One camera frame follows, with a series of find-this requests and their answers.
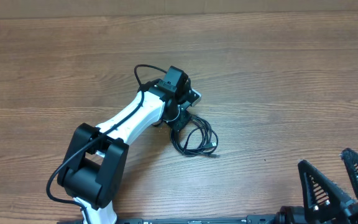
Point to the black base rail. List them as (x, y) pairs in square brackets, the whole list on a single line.
[(250, 219)]

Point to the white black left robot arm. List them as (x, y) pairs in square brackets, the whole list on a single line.
[(92, 169)]

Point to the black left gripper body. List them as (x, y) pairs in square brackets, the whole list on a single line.
[(179, 119)]

